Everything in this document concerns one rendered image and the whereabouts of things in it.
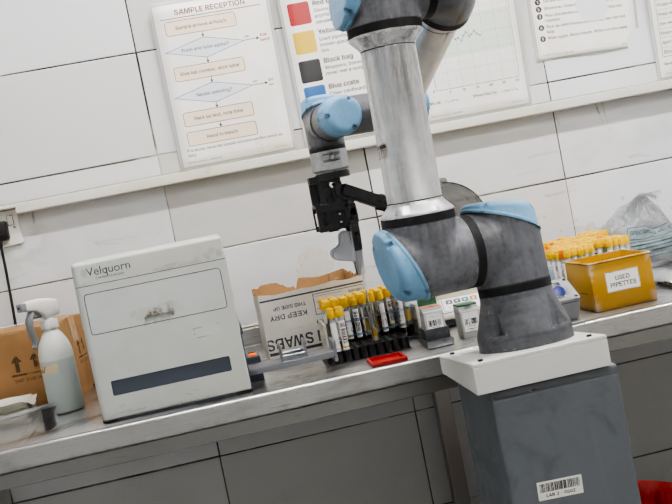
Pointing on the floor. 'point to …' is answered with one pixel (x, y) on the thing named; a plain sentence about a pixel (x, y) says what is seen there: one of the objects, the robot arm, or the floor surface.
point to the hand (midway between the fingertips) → (360, 267)
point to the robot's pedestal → (553, 442)
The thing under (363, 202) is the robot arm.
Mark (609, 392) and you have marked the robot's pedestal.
